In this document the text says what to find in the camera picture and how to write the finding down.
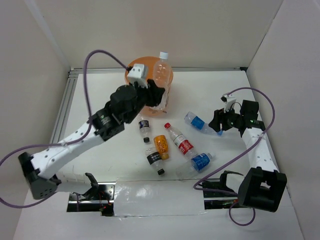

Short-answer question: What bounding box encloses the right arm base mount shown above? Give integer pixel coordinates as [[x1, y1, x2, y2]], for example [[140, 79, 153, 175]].
[[198, 170, 244, 210]]

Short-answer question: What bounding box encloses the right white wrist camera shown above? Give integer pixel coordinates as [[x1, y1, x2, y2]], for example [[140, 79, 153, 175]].
[[220, 93, 237, 113]]

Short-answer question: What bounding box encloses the clear bottle red label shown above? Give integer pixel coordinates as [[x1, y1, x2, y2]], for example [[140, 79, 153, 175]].
[[164, 122, 199, 160]]

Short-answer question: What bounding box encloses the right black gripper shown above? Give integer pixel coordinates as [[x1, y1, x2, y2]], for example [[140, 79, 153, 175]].
[[208, 104, 244, 133]]

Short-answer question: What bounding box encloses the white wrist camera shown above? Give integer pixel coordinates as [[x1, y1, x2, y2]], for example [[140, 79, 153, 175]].
[[220, 93, 237, 113], [127, 63, 149, 89]]

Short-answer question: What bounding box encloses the clear bottle black label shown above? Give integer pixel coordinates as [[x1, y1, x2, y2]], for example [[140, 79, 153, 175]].
[[145, 147, 165, 176]]

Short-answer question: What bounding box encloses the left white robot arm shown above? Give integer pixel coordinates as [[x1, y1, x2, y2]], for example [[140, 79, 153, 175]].
[[18, 79, 165, 200]]

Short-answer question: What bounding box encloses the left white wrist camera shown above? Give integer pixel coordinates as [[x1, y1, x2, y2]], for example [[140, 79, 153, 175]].
[[127, 63, 149, 89]]

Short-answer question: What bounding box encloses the crushed bottle blue label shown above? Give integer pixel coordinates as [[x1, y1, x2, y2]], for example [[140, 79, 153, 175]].
[[184, 111, 223, 136]]

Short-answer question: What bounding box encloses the orange juice bottle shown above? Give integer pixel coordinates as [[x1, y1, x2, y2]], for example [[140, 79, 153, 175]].
[[153, 135, 170, 160]]

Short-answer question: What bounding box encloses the clear bottle dark blue label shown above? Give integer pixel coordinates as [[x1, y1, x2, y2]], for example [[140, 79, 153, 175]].
[[138, 114, 151, 144]]

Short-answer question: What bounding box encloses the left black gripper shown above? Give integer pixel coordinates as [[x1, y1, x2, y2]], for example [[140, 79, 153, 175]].
[[124, 78, 165, 124]]

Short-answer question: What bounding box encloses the orange plastic bin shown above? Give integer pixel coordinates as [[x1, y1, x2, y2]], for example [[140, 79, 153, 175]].
[[128, 56, 174, 117]]

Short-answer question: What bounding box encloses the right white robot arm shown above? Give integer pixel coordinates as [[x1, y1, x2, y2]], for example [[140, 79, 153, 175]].
[[208, 96, 287, 213]]

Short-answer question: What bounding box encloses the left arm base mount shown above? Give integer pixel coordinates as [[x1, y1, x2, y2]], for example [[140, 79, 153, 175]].
[[66, 173, 116, 217]]

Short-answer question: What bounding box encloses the clear bottle white cap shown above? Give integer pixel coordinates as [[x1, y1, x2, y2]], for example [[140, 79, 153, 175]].
[[151, 52, 172, 112]]

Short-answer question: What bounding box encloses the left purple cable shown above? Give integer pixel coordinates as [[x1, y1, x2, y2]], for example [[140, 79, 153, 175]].
[[0, 49, 131, 209]]

